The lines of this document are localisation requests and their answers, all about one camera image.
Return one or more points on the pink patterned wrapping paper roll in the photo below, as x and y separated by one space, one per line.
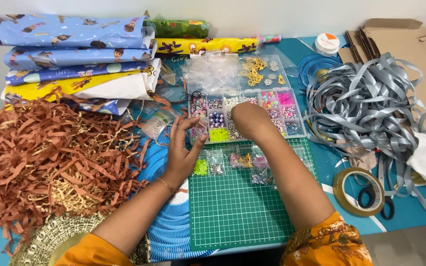
270 38

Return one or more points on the blue honeycomb paper fan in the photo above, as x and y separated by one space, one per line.
168 229

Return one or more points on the beige cloth piece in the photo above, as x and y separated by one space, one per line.
362 160

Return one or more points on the cluster of gold charms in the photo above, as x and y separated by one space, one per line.
254 72

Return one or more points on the yellow airplane wrapping paper roll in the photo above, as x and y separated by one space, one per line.
205 45

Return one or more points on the dark blue wrapping paper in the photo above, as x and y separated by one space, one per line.
72 72

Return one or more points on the gold ribbon spool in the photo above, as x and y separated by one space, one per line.
322 75

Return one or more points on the white thread spool orange label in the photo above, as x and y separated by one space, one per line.
327 43

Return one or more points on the person's right fingers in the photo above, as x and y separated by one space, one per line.
239 115

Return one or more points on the stack of brown paper bags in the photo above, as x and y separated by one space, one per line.
420 51

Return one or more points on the black scissors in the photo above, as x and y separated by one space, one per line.
387 208

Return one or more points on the blue ribbon roll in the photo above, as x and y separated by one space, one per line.
307 68

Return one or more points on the green cutting mat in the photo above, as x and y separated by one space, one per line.
235 210

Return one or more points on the green wrapping paper roll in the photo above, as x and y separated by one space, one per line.
178 28

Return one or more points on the bag of white letter beads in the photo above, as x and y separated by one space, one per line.
157 125

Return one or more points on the bag of green beads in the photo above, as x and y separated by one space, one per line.
200 167

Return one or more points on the heap of brown shredded paper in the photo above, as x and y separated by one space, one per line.
50 155

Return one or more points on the bag of pink beads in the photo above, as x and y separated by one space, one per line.
260 161

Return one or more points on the pile of clear zip bags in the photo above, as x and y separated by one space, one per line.
209 70

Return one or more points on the bag of blue purple beads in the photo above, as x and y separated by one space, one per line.
261 179

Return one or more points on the orange floral right sleeve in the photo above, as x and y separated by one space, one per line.
327 244

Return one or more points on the light blue cartoon wrapping paper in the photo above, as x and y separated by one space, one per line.
72 56
72 31

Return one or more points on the blue patterned tablecloth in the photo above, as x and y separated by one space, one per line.
409 214

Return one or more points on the clear plastic bead organizer box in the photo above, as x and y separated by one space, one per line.
272 111

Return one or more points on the orange left sleeve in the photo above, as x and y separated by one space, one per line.
94 253

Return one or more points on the bag of silver beads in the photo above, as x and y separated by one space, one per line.
216 168

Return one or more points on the heap of grey satin ribbon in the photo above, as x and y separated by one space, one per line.
368 107

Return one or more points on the person's right hand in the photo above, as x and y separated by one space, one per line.
252 120

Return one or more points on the bag of pink gold charms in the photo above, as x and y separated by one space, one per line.
239 160

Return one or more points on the clear adhesive tape roll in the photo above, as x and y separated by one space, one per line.
340 192

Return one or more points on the yellow cartoon wrapping paper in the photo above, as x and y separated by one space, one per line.
117 87

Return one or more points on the small clear zip bag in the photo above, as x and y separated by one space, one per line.
200 130

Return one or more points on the person's left hand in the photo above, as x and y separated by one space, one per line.
179 159

